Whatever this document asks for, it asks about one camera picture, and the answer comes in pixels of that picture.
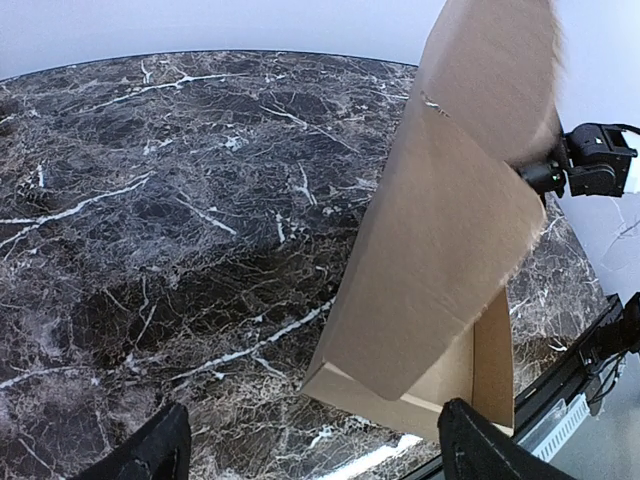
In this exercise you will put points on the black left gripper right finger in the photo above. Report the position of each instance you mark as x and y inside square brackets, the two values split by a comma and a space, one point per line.
[472, 448]

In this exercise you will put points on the grey slotted cable duct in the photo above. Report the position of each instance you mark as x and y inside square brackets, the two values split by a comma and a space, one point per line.
[555, 428]

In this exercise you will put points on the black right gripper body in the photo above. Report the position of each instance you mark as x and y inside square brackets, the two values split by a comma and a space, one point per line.
[547, 175]

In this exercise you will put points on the brown cardboard box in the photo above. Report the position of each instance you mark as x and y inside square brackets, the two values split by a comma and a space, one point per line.
[421, 315]

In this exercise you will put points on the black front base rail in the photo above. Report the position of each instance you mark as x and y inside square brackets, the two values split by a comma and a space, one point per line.
[614, 333]

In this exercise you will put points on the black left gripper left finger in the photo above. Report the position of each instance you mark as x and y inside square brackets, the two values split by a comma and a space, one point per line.
[159, 449]

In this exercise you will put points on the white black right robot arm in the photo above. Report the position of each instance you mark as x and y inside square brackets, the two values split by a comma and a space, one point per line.
[593, 159]

